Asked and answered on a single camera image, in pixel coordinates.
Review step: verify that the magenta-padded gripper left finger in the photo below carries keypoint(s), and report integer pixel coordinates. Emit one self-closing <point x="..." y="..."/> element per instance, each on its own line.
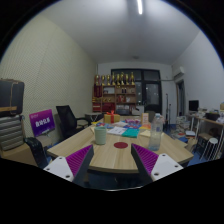
<point x="76" y="161"/>

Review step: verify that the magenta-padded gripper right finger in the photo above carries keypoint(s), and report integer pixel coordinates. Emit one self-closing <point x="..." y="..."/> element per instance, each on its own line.
<point x="146" y="158"/>

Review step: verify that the clear plastic water bottle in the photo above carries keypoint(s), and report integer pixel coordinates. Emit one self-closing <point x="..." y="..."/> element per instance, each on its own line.
<point x="155" y="133"/>

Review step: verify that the flat round red coaster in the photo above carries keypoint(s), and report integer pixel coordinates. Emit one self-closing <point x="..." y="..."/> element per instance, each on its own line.
<point x="121" y="145"/>

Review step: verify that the teal book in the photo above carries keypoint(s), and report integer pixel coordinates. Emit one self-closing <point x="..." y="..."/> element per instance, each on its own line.
<point x="130" y="133"/>

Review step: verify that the orange printed book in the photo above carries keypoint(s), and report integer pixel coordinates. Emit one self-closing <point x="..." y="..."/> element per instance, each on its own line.
<point x="145" y="127"/>

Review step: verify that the pale green ribbed cup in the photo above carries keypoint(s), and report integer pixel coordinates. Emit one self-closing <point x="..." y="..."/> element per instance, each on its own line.
<point x="100" y="136"/>

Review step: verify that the small orange upright box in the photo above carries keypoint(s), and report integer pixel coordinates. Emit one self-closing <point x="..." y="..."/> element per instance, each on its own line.
<point x="144" y="119"/>

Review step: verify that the pink patterned box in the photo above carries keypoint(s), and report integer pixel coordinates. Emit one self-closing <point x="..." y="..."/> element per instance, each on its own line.
<point x="132" y="121"/>

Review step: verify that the white printed booklet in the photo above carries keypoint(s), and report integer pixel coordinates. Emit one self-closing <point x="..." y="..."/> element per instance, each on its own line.
<point x="117" y="130"/>

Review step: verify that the black office chair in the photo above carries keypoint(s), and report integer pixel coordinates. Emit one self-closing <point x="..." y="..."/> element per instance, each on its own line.
<point x="66" y="120"/>

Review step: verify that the black padded chair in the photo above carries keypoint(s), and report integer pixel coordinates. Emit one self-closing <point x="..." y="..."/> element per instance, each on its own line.
<point x="35" y="150"/>

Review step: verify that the small white side table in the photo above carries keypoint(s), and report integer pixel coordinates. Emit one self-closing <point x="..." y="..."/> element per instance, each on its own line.
<point x="92" y="115"/>

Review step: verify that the purple sign board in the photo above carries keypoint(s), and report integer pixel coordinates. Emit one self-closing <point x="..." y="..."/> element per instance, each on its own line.
<point x="42" y="122"/>

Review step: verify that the black microphone stand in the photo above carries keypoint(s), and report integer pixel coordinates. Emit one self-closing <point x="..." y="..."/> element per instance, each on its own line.
<point x="167" y="110"/>

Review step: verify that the yellow gift box red ribbon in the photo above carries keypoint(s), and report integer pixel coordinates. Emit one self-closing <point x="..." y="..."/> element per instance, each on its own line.
<point x="111" y="118"/>

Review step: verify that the dark glass double door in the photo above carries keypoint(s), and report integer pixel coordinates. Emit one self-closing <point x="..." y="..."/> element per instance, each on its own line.
<point x="151" y="93"/>

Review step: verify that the white round stool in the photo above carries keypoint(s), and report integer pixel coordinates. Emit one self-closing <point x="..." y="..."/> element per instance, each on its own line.
<point x="210" y="143"/>

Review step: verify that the wooden shelf unit with trophies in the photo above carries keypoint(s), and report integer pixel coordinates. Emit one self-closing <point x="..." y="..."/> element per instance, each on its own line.
<point x="115" y="96"/>

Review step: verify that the black computer monitor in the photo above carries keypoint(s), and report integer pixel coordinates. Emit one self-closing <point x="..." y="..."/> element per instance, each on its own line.
<point x="193" y="105"/>

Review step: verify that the cluttered wooden side desk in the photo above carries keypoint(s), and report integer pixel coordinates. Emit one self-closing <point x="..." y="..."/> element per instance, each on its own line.
<point x="208" y="121"/>

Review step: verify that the silver ribbed suitcase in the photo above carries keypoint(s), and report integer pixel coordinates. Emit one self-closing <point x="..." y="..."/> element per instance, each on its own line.
<point x="10" y="133"/>

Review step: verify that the dark suitcase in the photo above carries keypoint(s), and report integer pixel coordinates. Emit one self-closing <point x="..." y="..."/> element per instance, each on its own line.
<point x="10" y="96"/>

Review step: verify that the ceiling tube light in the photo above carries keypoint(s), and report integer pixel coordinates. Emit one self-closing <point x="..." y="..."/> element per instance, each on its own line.
<point x="139" y="6"/>

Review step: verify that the white wall air conditioner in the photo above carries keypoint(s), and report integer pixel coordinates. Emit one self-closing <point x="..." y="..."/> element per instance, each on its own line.
<point x="179" y="71"/>

